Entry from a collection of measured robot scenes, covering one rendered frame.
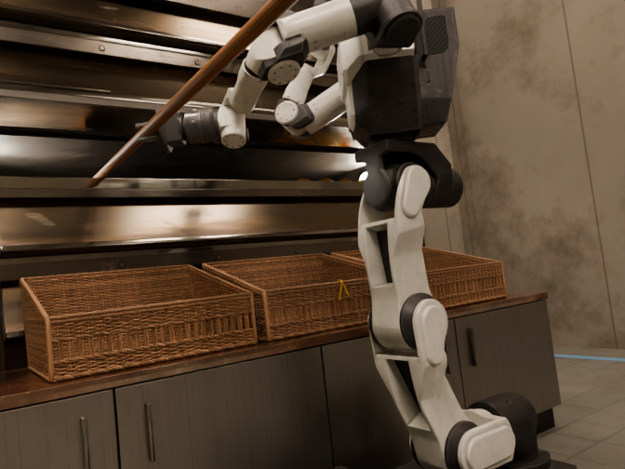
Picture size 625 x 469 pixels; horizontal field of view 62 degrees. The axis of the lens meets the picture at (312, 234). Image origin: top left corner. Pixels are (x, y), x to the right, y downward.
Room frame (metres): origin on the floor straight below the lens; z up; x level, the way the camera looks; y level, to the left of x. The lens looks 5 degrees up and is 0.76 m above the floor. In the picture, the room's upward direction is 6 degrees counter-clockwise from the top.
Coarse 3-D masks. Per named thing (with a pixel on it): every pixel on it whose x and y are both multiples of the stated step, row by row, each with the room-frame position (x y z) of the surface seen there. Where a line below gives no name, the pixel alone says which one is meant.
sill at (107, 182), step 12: (0, 180) 1.60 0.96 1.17; (12, 180) 1.62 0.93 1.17; (24, 180) 1.64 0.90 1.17; (36, 180) 1.66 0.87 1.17; (48, 180) 1.68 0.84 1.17; (60, 180) 1.70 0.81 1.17; (72, 180) 1.72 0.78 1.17; (84, 180) 1.74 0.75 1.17; (96, 180) 1.76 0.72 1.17; (108, 180) 1.78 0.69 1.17; (120, 180) 1.81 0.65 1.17; (132, 180) 1.83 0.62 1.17; (144, 180) 1.85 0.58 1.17; (156, 180) 1.88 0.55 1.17; (168, 180) 1.91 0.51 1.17; (180, 180) 1.93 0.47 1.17; (192, 180) 1.96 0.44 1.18; (204, 180) 1.99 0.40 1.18; (216, 180) 2.01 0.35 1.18; (228, 180) 2.04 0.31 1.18; (240, 180) 2.07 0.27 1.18; (252, 180) 2.11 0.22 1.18
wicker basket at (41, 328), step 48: (48, 288) 1.63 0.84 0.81; (96, 288) 1.70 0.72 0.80; (144, 288) 1.79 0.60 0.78; (192, 288) 1.88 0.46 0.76; (240, 288) 1.57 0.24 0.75; (48, 336) 1.21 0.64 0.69; (96, 336) 1.66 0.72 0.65; (144, 336) 1.34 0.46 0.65; (192, 336) 1.83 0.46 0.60; (240, 336) 1.50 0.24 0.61
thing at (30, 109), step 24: (0, 96) 1.48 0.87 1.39; (24, 96) 1.51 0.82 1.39; (48, 96) 1.55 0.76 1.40; (72, 96) 1.59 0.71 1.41; (0, 120) 1.61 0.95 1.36; (24, 120) 1.64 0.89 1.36; (48, 120) 1.67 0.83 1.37; (72, 120) 1.70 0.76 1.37; (96, 120) 1.73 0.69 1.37; (120, 120) 1.76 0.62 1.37; (144, 120) 1.80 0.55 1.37; (264, 120) 1.99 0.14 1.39; (312, 144) 2.34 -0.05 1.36; (336, 144) 2.40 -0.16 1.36; (360, 144) 2.46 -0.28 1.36
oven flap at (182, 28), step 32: (0, 0) 1.61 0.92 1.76; (32, 0) 1.67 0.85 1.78; (64, 0) 1.73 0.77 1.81; (96, 0) 1.80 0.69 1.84; (128, 0) 1.88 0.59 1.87; (96, 32) 1.77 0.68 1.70; (128, 32) 1.81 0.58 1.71; (160, 32) 1.87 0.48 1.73; (192, 32) 1.98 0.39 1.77; (224, 32) 2.08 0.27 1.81
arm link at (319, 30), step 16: (336, 0) 1.10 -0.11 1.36; (288, 16) 1.11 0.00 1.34; (304, 16) 1.09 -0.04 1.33; (320, 16) 1.09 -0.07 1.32; (336, 16) 1.09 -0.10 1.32; (352, 16) 1.10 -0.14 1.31; (288, 32) 1.09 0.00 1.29; (304, 32) 1.09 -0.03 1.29; (320, 32) 1.10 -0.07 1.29; (336, 32) 1.11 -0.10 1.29; (352, 32) 1.12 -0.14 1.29; (288, 48) 1.09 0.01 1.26; (304, 48) 1.11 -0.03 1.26; (320, 48) 1.14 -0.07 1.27; (288, 64) 1.12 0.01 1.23; (272, 80) 1.15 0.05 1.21; (288, 80) 1.17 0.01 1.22
